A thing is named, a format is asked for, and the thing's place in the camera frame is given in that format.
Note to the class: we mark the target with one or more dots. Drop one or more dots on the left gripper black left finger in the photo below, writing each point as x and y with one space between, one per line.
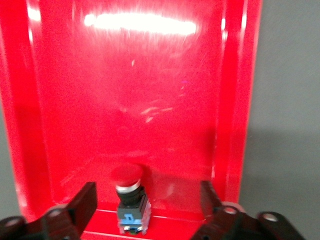
57 222

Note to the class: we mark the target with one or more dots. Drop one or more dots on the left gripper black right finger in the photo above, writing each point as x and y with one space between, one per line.
232 225

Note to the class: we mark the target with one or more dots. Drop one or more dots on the red push button switch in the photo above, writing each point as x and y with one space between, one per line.
130 197

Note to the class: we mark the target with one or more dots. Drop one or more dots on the red plastic tray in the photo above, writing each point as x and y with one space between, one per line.
125 100

